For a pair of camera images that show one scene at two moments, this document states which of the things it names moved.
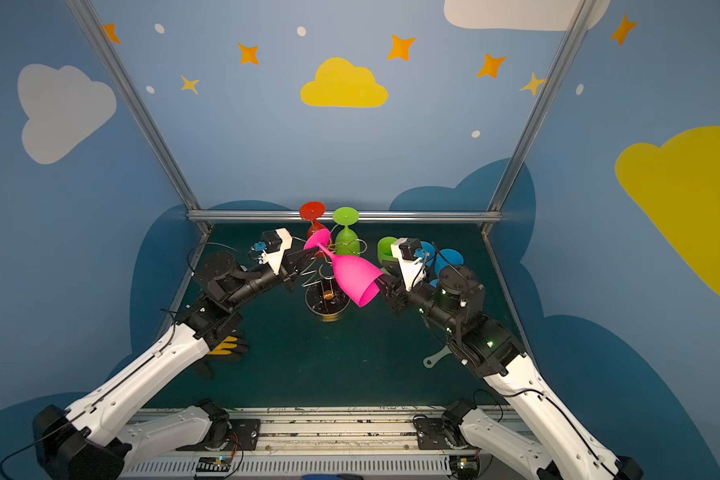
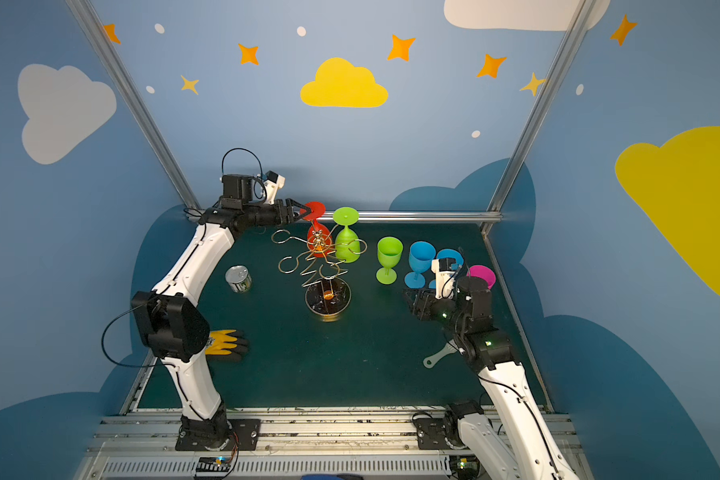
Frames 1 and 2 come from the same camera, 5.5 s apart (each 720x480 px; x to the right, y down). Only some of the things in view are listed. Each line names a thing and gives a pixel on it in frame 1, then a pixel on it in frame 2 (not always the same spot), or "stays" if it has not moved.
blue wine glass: x=444 y=258 stays
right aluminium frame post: x=532 y=115 stays
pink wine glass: x=358 y=280 -> x=483 y=273
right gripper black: x=398 y=294 -> x=418 y=301
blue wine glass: x=426 y=252 stays
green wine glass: x=385 y=252 stays
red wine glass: x=312 y=211 stays
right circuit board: x=464 y=466 stays
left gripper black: x=288 y=269 -> x=288 y=211
